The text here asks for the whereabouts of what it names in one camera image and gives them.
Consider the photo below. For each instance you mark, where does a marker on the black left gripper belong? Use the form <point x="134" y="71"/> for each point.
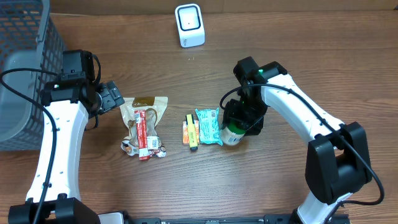
<point x="112" y="96"/>

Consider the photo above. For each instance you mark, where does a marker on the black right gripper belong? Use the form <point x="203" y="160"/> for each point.
<point x="241" y="115"/>

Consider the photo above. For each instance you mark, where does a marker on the green lid jar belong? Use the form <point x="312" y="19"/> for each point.
<point x="231" y="133"/>

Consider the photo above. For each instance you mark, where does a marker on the red snack bar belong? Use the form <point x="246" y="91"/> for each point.
<point x="141" y="127"/>

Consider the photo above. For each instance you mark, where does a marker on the teal tissue packet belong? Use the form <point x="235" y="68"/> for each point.
<point x="209" y="129"/>

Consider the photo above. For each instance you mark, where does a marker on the brown transparent snack bag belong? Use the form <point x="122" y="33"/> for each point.
<point x="154" y="106"/>

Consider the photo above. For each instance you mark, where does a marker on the yellow highlighter black cap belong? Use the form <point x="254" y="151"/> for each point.
<point x="191" y="132"/>

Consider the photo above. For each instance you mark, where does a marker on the orange snack packet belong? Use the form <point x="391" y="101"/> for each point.
<point x="185" y="138"/>

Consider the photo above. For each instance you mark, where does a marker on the white patterned wrapper packet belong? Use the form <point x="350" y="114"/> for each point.
<point x="155" y="146"/>

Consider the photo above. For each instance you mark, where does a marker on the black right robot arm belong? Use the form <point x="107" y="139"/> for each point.
<point x="338" y="162"/>

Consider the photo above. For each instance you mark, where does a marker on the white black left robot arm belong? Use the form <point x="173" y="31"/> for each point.
<point x="68" y="102"/>

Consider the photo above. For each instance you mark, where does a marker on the white barcode scanner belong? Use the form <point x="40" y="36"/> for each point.
<point x="190" y="25"/>

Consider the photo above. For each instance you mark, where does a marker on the grey plastic mesh basket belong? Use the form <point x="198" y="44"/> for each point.
<point x="31" y="49"/>

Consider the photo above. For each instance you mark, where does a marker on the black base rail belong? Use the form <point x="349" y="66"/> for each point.
<point x="217" y="219"/>

